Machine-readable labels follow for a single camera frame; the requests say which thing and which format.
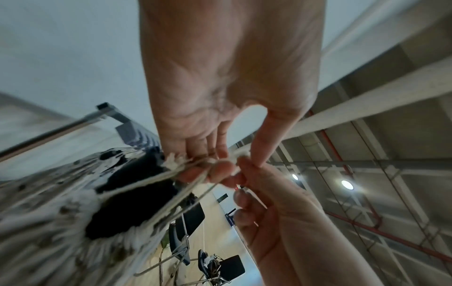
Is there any person's right hand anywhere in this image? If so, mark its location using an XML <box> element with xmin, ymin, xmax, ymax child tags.
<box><xmin>221</xmin><ymin>157</ymin><xmax>386</xmax><ymax>286</ymax></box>

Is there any person's left hand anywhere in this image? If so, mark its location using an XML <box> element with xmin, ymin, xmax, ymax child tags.
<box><xmin>137</xmin><ymin>0</ymin><xmax>325</xmax><ymax>183</ymax></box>

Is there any black tripod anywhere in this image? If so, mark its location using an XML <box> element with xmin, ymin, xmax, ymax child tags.
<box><xmin>84</xmin><ymin>152</ymin><xmax>198</xmax><ymax>241</ymax></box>

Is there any metal clothes rack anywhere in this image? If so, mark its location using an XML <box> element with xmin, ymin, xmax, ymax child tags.
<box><xmin>0</xmin><ymin>101</ymin><xmax>124</xmax><ymax>163</ymax></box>

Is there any cat print fabric bag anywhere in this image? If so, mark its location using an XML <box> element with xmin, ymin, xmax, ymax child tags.
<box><xmin>0</xmin><ymin>145</ymin><xmax>255</xmax><ymax>286</ymax></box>

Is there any red ceiling pipe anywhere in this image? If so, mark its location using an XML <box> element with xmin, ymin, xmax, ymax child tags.
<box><xmin>307</xmin><ymin>110</ymin><xmax>452</xmax><ymax>263</ymax></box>

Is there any white ceiling duct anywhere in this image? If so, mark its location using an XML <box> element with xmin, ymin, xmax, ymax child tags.
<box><xmin>282</xmin><ymin>62</ymin><xmax>452</xmax><ymax>140</ymax></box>

